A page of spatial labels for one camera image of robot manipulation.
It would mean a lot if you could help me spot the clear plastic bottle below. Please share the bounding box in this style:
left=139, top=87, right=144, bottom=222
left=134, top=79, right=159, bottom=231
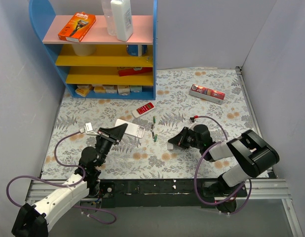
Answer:
left=101, top=0, right=116, bottom=36

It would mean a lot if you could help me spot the orange razor box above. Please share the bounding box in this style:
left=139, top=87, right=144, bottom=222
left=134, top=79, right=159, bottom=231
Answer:
left=58, top=12, right=96, bottom=43

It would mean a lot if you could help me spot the teal small box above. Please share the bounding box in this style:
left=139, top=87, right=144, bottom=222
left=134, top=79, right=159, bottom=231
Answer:
left=129, top=85, right=143, bottom=93

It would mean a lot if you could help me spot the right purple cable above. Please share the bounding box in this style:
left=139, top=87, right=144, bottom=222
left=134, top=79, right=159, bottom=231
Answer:
left=193, top=115, right=253, bottom=214

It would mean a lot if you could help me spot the white battery cover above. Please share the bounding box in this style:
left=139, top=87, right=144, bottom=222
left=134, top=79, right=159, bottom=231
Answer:
left=167, top=143, right=174, bottom=150

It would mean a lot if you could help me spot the red toothpaste box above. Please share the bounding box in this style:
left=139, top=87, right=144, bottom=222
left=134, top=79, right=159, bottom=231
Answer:
left=189, top=84, right=225, bottom=105

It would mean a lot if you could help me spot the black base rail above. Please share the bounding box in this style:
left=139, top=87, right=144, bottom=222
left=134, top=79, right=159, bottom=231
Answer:
left=79, top=178, right=242, bottom=214

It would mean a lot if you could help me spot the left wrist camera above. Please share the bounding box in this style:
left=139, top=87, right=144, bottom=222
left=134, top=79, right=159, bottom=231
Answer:
left=79, top=122, right=98, bottom=136

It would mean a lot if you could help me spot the grey white remote control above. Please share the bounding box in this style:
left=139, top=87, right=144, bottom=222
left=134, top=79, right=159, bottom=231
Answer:
left=115, top=119, right=145, bottom=139

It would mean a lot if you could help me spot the yellow small box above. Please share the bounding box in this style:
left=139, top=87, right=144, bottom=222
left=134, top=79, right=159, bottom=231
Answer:
left=75, top=84, right=93, bottom=97

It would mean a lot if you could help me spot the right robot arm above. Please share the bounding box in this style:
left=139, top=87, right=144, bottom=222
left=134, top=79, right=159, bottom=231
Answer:
left=168, top=124, right=280, bottom=196

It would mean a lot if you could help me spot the red white remote control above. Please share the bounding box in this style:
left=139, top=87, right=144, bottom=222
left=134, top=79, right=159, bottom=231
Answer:
left=132, top=102, right=155, bottom=118

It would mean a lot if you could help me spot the dark battery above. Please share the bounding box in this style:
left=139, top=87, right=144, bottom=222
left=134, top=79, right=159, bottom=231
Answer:
left=151, top=124, right=155, bottom=139

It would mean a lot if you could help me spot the orange white small box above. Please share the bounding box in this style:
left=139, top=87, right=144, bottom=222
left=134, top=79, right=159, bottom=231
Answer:
left=93, top=85, right=106, bottom=93

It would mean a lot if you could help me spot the floral table mat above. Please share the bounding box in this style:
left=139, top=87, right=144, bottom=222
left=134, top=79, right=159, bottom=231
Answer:
left=41, top=69, right=255, bottom=180

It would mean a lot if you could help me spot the red box on shelf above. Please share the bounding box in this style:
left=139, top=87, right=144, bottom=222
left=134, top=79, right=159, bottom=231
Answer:
left=117, top=67, right=153, bottom=77

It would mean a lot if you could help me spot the cream small box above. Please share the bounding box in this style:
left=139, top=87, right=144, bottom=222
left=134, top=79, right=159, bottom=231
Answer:
left=117, top=85, right=130, bottom=96

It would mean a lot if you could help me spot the blue can on shelf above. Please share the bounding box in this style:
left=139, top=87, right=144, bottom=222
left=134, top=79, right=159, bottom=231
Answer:
left=126, top=44, right=148, bottom=56

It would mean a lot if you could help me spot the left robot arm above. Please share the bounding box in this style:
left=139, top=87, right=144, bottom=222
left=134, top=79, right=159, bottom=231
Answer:
left=11, top=123, right=128, bottom=237

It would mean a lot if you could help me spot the blue shelf unit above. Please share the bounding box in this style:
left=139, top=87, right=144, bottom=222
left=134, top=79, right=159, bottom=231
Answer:
left=29, top=0, right=158, bottom=100

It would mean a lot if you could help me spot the white plastic bottle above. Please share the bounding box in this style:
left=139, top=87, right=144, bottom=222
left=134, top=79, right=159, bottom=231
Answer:
left=111, top=0, right=133, bottom=42

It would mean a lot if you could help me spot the white cup on shelf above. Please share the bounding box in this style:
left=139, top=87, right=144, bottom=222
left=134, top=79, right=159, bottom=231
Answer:
left=72, top=44, right=96, bottom=56

